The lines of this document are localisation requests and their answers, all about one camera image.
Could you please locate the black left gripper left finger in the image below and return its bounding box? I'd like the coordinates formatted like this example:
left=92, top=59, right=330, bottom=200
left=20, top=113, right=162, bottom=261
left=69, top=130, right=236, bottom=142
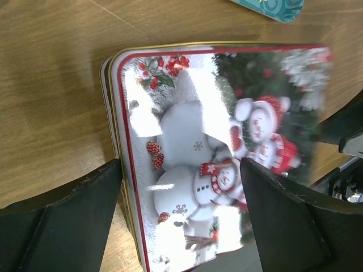
left=1, top=159, right=122, bottom=271

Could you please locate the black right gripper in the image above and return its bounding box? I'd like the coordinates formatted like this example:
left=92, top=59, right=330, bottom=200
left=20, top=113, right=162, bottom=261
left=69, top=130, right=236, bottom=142
left=310, top=97, right=362, bottom=203

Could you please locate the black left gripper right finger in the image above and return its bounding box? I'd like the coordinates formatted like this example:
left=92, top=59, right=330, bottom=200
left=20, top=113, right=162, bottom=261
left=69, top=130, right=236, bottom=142
left=240, top=158, right=362, bottom=271

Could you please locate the gold tin lid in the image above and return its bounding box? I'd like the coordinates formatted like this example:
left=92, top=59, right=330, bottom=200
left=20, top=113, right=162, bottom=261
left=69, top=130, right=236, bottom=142
left=108, top=41, right=332, bottom=271

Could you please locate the blue floral serving tray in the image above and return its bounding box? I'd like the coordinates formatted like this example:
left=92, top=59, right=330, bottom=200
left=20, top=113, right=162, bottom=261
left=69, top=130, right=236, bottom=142
left=232, top=0, right=305, bottom=23

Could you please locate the gold cookie tin box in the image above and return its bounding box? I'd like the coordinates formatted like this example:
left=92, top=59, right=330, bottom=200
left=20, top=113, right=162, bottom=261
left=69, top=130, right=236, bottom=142
left=99, top=57, right=142, bottom=265

